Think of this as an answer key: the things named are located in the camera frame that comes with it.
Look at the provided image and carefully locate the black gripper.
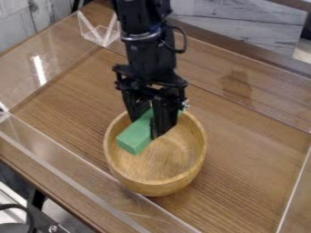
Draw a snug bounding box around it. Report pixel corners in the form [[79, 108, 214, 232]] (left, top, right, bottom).
[[114, 30, 188, 139]]

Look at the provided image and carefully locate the green rectangular block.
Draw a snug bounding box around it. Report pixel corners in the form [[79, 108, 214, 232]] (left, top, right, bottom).
[[115, 107, 186, 157]]

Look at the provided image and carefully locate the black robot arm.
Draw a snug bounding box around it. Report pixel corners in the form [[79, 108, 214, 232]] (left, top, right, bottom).
[[111, 0, 188, 138]]

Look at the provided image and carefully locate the brown wooden bowl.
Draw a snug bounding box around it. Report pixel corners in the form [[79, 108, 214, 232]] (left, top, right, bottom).
[[103, 112, 208, 197]]

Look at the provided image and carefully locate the clear acrylic corner bracket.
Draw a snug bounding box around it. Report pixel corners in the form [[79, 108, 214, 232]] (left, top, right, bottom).
[[76, 11, 120, 47]]

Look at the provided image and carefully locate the clear acrylic tray wall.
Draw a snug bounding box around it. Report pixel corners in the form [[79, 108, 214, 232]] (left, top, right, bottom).
[[0, 112, 200, 233]]

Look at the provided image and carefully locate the black table leg bracket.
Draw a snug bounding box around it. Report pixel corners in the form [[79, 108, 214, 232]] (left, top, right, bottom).
[[27, 188, 71, 233]]

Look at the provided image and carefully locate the black cable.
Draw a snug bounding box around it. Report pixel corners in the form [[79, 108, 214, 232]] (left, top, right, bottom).
[[0, 203, 42, 233]]

